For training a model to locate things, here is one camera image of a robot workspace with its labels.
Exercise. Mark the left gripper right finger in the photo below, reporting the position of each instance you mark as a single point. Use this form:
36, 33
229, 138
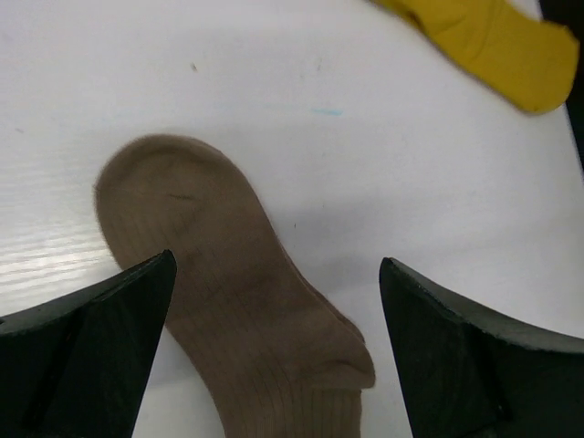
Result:
466, 370

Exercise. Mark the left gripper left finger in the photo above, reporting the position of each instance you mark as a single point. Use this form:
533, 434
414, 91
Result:
78, 365

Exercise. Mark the tan sock with red cuff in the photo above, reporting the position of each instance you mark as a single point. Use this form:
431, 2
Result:
278, 359

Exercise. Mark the yellow sock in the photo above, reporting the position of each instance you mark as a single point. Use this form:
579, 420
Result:
530, 62

